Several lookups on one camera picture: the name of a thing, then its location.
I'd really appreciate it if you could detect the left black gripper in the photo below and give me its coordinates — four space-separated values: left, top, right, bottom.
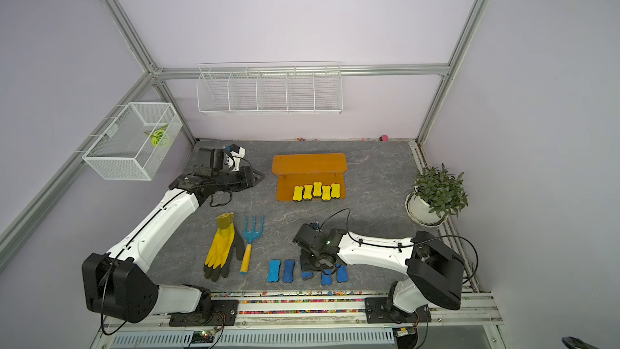
213 165 265 192

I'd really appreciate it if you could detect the orange two-tier wooden shelf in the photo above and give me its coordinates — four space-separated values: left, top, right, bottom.
272 153 348 202

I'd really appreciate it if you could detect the yellow whiteboard eraser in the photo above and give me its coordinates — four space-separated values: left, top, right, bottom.
330 184 342 199
313 182 323 197
303 184 313 200
321 185 332 201
292 186 305 202

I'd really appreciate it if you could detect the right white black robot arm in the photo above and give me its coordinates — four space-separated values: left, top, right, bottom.
292 224 465 313

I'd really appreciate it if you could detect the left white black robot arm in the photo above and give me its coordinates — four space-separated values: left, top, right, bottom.
82 160 265 327

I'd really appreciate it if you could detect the blue yellow garden fork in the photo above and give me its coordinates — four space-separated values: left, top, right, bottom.
240 216 265 275

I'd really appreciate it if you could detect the yellow black gardening glove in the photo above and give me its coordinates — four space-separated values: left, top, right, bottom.
203 213 245 282

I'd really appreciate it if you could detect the green toy in basket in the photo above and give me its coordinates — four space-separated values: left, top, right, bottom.
145 124 171 148

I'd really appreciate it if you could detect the potted green plant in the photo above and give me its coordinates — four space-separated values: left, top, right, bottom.
405 164 469 227

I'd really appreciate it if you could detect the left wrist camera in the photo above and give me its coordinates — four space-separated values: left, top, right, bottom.
197 144 245 172

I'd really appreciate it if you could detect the aluminium rail frame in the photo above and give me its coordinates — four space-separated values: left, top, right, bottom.
92 292 513 348

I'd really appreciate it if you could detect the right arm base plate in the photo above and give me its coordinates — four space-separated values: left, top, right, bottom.
364 297 432 324

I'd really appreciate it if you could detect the long white wire wall basket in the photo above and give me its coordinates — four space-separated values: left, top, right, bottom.
196 61 343 115

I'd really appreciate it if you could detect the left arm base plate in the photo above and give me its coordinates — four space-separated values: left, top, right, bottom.
169 298 239 327

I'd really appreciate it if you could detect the white wire side basket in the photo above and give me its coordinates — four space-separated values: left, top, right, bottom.
82 102 183 181

